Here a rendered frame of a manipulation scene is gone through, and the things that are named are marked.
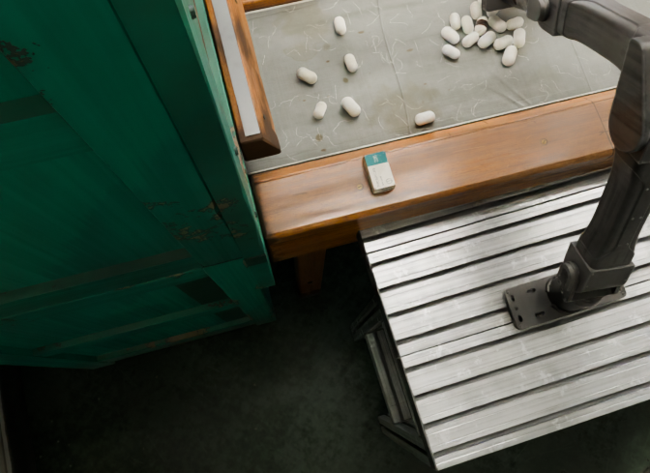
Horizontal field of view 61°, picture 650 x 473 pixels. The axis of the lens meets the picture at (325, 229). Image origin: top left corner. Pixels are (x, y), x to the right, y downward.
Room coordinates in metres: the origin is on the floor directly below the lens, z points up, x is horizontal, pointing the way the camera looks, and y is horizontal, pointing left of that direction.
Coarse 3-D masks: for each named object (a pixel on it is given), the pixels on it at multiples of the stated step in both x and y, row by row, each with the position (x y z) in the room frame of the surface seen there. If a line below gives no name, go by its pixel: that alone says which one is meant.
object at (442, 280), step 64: (512, 192) 0.36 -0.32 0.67; (576, 192) 0.37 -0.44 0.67; (384, 256) 0.22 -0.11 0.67; (448, 256) 0.23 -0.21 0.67; (512, 256) 0.24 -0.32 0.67; (640, 256) 0.27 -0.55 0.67; (384, 320) 0.11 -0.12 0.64; (448, 320) 0.12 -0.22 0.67; (512, 320) 0.13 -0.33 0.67; (576, 320) 0.14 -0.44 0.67; (640, 320) 0.16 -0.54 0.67; (448, 384) 0.02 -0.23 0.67; (512, 384) 0.03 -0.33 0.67; (576, 384) 0.04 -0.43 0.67; (640, 384) 0.05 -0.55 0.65; (448, 448) -0.08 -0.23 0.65
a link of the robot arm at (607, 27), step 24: (552, 0) 0.54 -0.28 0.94; (576, 0) 0.52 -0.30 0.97; (600, 0) 0.51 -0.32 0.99; (552, 24) 0.52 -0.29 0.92; (576, 24) 0.49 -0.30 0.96; (600, 24) 0.46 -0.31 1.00; (624, 24) 0.44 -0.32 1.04; (648, 24) 0.43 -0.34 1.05; (600, 48) 0.44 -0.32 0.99; (624, 48) 0.41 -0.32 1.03; (648, 48) 0.38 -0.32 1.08; (624, 72) 0.37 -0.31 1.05; (648, 72) 0.35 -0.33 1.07; (624, 96) 0.35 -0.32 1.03; (648, 96) 0.33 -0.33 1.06; (624, 120) 0.32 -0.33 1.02; (648, 120) 0.31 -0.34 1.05; (624, 144) 0.30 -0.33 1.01
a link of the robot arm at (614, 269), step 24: (648, 144) 0.29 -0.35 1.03; (624, 168) 0.29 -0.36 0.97; (648, 168) 0.28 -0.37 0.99; (624, 192) 0.27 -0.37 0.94; (648, 192) 0.27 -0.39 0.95; (600, 216) 0.26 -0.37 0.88; (624, 216) 0.24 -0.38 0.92; (600, 240) 0.23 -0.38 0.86; (624, 240) 0.22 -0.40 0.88; (576, 264) 0.20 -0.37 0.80; (600, 264) 0.20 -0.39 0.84; (624, 264) 0.20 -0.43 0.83; (576, 288) 0.17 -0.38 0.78; (600, 288) 0.17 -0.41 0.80
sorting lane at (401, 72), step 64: (320, 0) 0.65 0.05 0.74; (384, 0) 0.67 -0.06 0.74; (448, 0) 0.68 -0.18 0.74; (640, 0) 0.73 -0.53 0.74; (320, 64) 0.53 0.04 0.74; (384, 64) 0.54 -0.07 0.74; (448, 64) 0.55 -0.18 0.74; (576, 64) 0.58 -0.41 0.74; (320, 128) 0.41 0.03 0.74; (384, 128) 0.42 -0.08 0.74; (448, 128) 0.43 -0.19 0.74
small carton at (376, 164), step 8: (384, 152) 0.36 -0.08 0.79; (368, 160) 0.34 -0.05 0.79; (376, 160) 0.34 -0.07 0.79; (384, 160) 0.34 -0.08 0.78; (368, 168) 0.33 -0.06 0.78; (376, 168) 0.33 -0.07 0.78; (384, 168) 0.33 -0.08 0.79; (368, 176) 0.32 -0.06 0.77; (376, 176) 0.31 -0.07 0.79; (384, 176) 0.32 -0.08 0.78; (392, 176) 0.32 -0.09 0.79; (376, 184) 0.30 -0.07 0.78; (384, 184) 0.30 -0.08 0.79; (392, 184) 0.30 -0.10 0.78; (376, 192) 0.29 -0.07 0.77
